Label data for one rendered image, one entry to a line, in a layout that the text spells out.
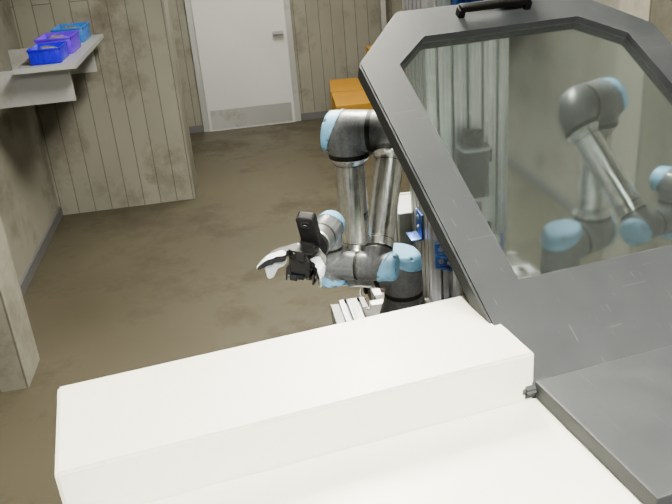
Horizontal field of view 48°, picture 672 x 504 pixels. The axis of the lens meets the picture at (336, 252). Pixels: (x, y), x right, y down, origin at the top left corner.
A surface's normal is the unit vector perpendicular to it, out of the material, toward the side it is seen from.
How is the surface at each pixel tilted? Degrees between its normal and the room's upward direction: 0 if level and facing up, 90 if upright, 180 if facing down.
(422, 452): 0
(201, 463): 90
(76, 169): 90
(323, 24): 90
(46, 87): 90
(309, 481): 0
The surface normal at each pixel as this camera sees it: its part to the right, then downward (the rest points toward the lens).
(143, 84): 0.16, 0.39
